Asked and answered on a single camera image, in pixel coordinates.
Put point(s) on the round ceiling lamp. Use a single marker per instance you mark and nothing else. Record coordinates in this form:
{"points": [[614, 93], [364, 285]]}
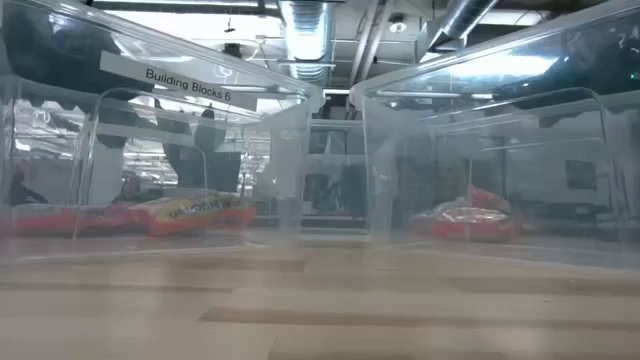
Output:
{"points": [[397, 25]]}

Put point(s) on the silver smooth ventilation duct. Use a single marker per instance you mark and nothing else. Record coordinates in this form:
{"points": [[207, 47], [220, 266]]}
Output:
{"points": [[460, 20]]}

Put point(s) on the clear labelled plastic bin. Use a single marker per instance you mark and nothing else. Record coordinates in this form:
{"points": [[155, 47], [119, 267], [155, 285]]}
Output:
{"points": [[280, 165]]}

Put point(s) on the silver ribbed ventilation duct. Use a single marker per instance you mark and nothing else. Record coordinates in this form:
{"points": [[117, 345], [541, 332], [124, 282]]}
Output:
{"points": [[305, 40]]}

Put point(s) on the orange Maruchan noodle pack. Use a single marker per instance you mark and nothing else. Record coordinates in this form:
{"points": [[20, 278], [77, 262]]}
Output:
{"points": [[60, 222], [465, 227], [200, 212]]}

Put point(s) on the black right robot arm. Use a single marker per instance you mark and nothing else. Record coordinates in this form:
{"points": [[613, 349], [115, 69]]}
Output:
{"points": [[600, 65]]}

